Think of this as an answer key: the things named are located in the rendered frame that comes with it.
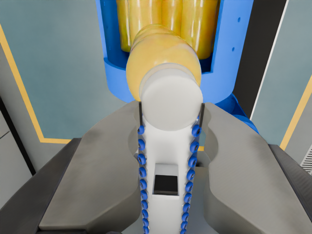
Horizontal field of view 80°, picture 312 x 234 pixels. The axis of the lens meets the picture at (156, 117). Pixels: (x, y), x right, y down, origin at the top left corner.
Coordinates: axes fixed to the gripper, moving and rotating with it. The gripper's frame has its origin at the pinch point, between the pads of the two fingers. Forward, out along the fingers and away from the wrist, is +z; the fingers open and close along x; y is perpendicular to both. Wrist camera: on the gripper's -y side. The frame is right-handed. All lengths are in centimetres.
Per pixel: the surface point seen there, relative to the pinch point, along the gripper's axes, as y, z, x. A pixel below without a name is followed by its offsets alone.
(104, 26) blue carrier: -1.3, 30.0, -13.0
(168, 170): 54, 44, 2
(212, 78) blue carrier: 5.2, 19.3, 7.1
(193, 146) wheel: 40, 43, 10
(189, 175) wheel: 55, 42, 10
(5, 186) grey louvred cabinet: 149, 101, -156
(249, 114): 73, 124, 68
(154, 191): 53, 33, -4
